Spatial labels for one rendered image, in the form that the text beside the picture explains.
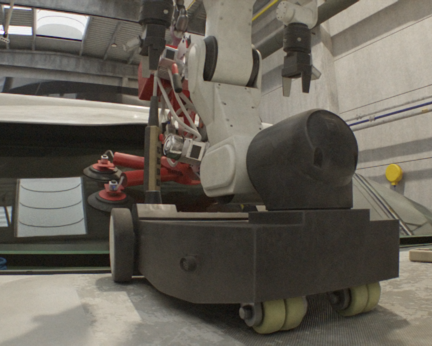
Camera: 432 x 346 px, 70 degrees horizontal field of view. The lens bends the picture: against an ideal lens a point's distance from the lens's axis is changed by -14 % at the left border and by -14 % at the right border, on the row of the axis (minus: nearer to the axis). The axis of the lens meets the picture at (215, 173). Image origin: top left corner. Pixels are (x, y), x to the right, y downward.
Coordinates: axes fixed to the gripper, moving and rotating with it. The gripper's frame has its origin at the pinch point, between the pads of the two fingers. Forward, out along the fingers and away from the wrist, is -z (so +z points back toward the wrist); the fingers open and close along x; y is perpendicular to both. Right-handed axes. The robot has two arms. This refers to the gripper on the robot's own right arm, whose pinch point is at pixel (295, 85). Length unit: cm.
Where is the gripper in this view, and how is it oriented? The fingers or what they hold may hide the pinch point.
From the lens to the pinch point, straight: 109.1
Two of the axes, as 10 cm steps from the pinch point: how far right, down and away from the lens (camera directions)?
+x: -3.5, -0.9, 9.3
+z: 0.7, -10.0, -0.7
